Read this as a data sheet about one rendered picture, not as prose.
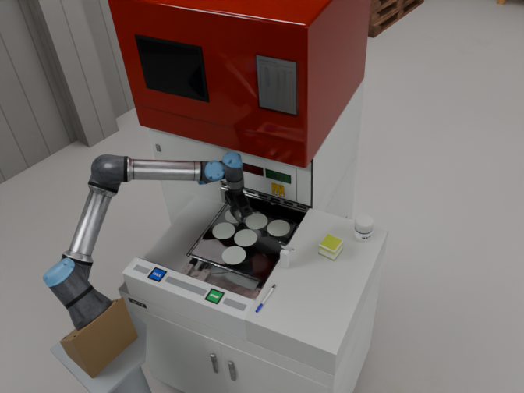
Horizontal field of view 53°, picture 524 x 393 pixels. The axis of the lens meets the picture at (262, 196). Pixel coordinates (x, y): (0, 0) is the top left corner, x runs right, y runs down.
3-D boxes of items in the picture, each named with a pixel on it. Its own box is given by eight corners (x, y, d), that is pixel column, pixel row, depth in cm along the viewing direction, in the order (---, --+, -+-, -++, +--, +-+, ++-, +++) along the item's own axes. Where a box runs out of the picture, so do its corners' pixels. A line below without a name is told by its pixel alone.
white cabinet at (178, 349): (213, 295, 317) (194, 196, 262) (368, 354, 283) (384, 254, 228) (153, 387, 276) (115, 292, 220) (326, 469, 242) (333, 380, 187)
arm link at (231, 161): (217, 153, 213) (238, 148, 214) (221, 174, 220) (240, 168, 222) (223, 164, 207) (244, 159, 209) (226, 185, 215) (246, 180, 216)
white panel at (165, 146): (164, 182, 270) (148, 117, 243) (312, 227, 241) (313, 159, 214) (160, 186, 268) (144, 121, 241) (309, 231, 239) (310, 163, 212)
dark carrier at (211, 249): (229, 203, 246) (229, 201, 245) (297, 223, 233) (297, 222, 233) (191, 254, 223) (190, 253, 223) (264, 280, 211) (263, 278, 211)
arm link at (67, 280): (61, 309, 182) (35, 278, 180) (66, 302, 195) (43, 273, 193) (90, 287, 184) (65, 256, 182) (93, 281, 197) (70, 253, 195)
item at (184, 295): (142, 277, 225) (135, 256, 216) (257, 321, 206) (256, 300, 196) (129, 294, 219) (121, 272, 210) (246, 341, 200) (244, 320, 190)
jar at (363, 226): (356, 228, 220) (359, 211, 213) (373, 232, 217) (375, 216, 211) (351, 239, 215) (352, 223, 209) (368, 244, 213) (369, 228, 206)
